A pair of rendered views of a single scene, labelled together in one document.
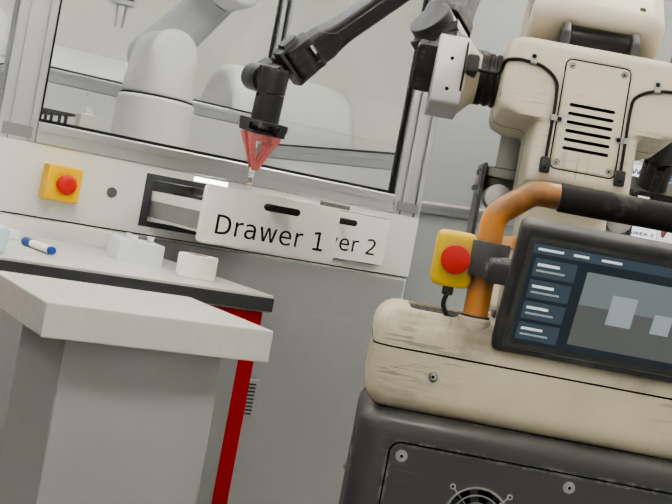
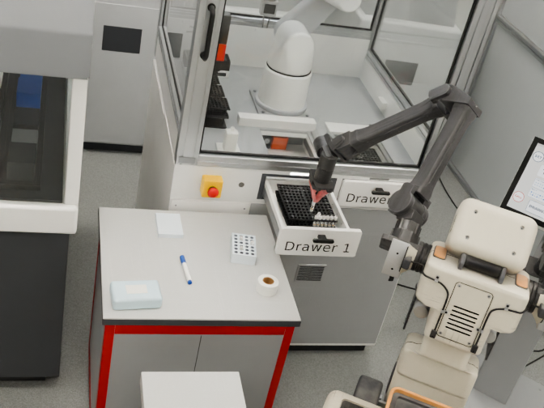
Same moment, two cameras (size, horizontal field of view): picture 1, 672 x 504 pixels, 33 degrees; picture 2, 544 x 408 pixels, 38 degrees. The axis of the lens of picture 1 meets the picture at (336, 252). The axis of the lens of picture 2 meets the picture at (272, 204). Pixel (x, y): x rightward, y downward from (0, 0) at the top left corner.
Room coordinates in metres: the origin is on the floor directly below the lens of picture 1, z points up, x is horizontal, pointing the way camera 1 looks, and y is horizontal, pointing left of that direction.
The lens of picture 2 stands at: (-0.01, -0.10, 2.40)
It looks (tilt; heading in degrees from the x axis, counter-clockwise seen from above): 32 degrees down; 11
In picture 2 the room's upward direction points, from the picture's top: 13 degrees clockwise
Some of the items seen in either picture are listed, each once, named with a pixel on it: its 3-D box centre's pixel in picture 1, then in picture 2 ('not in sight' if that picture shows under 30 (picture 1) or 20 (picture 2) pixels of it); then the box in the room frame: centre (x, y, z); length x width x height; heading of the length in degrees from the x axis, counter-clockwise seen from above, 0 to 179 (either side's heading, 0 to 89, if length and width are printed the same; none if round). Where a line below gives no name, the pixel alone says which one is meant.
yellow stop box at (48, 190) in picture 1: (61, 183); (211, 186); (2.33, 0.57, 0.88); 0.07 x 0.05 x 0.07; 119
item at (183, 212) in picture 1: (226, 219); (303, 209); (2.41, 0.24, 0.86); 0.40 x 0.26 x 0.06; 29
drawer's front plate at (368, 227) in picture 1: (331, 233); (376, 194); (2.66, 0.02, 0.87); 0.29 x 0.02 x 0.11; 119
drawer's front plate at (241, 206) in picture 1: (270, 224); (318, 241); (2.23, 0.13, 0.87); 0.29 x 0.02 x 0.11; 119
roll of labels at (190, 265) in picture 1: (196, 266); (267, 285); (2.02, 0.24, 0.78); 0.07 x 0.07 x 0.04
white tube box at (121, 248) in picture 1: (134, 250); (243, 248); (2.17, 0.37, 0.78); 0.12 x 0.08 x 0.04; 21
